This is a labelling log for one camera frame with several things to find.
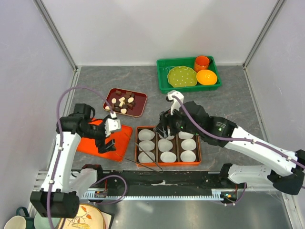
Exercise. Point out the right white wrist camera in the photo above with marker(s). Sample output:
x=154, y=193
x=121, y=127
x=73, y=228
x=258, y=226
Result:
x=176, y=98

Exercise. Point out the white paper cup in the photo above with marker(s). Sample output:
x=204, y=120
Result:
x=188, y=144
x=184, y=135
x=165, y=145
x=146, y=145
x=146, y=134
x=168, y=157
x=188, y=156
x=146, y=157
x=171, y=137

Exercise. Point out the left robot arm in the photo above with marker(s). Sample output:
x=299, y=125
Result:
x=59, y=196

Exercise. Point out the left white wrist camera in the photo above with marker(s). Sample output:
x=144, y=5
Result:
x=112, y=124

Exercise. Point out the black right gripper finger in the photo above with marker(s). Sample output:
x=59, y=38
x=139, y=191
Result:
x=166, y=133
x=159, y=129

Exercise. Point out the orange cup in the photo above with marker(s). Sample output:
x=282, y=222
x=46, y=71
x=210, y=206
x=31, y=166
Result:
x=201, y=63

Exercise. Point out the orange bowl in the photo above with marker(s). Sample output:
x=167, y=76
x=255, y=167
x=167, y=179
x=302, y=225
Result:
x=206, y=77

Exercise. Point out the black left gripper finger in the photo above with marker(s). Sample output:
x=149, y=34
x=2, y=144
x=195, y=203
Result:
x=105, y=149
x=111, y=143

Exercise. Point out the green plastic bin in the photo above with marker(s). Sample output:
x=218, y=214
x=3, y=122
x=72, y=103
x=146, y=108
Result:
x=165, y=65

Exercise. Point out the metal serving tongs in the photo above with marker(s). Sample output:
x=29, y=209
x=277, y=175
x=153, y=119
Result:
x=138, y=163

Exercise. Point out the white triangular chocolate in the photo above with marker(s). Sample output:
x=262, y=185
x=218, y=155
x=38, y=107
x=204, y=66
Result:
x=123, y=111

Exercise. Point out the white mug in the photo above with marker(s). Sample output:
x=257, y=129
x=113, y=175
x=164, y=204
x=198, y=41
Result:
x=16, y=222

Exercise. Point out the dark red lacquer tray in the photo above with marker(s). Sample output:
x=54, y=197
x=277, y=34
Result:
x=133, y=101

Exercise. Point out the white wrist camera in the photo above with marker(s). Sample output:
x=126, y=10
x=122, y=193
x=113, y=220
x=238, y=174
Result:
x=112, y=124
x=176, y=98

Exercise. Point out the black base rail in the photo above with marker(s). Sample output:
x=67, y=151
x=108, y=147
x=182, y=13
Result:
x=168, y=185

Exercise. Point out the floral decorated plate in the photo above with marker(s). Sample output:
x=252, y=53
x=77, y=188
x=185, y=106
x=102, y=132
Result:
x=88, y=217

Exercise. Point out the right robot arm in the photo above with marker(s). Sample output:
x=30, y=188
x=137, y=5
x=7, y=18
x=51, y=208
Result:
x=281, y=168

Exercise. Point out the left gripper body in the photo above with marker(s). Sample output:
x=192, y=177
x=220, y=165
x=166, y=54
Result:
x=98, y=132

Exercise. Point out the orange chocolate box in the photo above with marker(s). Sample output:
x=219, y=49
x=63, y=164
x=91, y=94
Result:
x=177, y=149

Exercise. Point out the dark green mug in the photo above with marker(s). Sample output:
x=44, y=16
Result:
x=23, y=212

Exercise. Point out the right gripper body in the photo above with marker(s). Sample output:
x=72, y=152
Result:
x=176, y=123

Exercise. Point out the pale green bowl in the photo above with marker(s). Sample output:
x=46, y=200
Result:
x=43, y=223

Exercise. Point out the yellow-green dotted plate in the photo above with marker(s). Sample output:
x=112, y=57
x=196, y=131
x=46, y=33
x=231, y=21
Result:
x=182, y=76

